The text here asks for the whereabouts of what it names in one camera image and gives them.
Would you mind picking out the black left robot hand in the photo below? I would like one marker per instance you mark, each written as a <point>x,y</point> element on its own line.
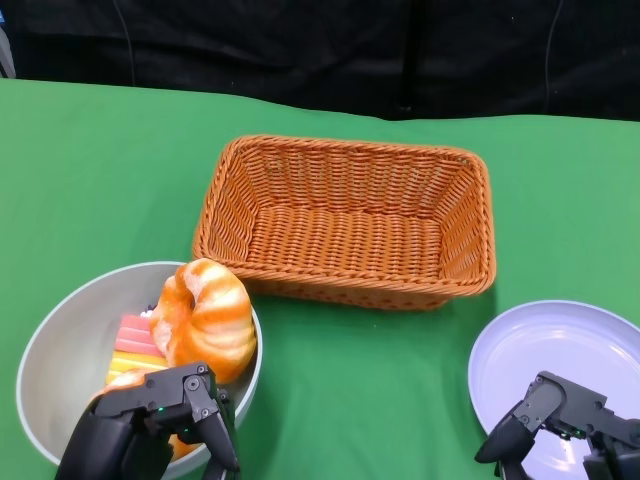
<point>130,425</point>

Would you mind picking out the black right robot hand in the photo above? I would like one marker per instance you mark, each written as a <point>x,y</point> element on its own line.
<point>560,400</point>

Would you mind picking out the yellow layered cake slice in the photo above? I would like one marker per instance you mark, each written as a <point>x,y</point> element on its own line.
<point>132,362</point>

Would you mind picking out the pale green bowl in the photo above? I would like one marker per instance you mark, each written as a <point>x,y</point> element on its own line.
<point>65,350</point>

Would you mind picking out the lavender round plate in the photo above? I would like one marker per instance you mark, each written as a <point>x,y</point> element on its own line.
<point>550,340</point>

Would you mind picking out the orange wicker basket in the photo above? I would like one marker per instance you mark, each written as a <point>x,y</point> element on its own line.
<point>350,235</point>

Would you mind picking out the green tablecloth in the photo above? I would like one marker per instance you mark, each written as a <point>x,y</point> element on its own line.
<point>100,175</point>

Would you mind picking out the black stand pole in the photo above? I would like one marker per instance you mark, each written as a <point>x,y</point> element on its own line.
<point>409,60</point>

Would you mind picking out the grey blue equipment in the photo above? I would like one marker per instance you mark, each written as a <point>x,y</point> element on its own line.
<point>5,50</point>

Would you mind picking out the black curtain backdrop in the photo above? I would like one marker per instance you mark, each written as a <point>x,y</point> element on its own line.
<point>300,50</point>

